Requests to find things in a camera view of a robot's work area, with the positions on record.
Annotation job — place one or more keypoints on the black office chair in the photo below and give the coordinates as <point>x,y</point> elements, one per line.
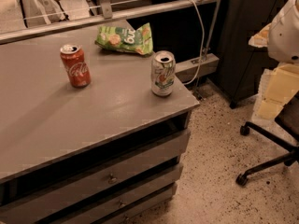
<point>287,119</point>

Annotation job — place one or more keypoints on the grey metal rail frame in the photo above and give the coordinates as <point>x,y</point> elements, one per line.
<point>127,14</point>

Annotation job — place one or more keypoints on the grey drawer cabinet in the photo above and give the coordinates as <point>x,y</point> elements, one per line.
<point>94,155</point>

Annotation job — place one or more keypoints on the yellow foam blocks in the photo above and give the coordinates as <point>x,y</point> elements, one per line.
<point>276,89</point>

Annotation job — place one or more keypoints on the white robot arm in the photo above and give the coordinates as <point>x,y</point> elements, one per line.
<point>283,36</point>

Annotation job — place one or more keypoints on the white 7up can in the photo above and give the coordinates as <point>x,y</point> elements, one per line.
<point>163,67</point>

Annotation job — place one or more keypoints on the red coca-cola can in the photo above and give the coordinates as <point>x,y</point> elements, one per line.
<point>77,70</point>

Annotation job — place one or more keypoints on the green chip bag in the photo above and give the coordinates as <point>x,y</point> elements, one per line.
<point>129,40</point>

